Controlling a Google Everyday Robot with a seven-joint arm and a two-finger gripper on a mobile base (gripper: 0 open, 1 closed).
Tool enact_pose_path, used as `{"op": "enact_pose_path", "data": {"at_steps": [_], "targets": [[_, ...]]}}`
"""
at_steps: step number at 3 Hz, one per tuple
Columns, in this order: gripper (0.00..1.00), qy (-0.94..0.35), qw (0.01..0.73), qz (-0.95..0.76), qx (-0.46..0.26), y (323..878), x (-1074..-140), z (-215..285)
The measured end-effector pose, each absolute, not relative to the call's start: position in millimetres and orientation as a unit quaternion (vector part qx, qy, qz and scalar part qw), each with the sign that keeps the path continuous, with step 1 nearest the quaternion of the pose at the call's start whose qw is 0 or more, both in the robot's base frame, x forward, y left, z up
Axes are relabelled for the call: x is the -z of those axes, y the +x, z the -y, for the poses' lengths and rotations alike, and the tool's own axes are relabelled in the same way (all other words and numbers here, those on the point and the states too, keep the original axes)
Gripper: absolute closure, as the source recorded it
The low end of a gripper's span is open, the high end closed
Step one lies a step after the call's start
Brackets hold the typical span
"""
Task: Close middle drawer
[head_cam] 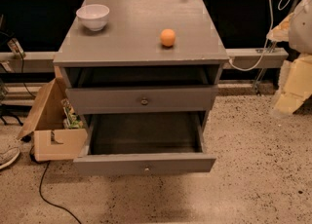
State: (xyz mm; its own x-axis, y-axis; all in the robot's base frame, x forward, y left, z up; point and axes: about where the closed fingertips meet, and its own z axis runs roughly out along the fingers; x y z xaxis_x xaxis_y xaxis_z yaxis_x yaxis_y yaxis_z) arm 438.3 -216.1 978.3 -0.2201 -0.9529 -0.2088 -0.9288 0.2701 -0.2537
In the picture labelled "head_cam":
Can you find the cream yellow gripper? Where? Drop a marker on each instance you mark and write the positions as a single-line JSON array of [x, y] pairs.
[[301, 28]]

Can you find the grey drawer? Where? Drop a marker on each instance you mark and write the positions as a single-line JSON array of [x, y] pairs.
[[145, 99], [144, 144]]

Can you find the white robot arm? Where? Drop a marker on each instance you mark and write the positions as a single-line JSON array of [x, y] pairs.
[[295, 83]]

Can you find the grey top drawer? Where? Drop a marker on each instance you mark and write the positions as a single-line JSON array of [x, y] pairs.
[[145, 99]]

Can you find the grey wooden drawer cabinet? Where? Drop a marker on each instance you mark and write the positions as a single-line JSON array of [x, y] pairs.
[[128, 52]]

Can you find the metal stand pole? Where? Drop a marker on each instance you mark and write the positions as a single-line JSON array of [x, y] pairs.
[[276, 43]]

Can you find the orange fruit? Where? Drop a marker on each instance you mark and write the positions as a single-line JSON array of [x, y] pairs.
[[168, 37]]

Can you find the white ceramic bowl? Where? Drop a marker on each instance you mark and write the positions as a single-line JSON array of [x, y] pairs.
[[93, 16]]

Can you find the green packet in box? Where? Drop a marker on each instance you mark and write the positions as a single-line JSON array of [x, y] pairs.
[[71, 120]]

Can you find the open cardboard box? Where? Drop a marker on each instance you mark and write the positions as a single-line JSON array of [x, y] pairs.
[[52, 141]]

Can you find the white sneaker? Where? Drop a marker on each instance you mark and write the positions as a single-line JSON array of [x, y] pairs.
[[8, 157]]

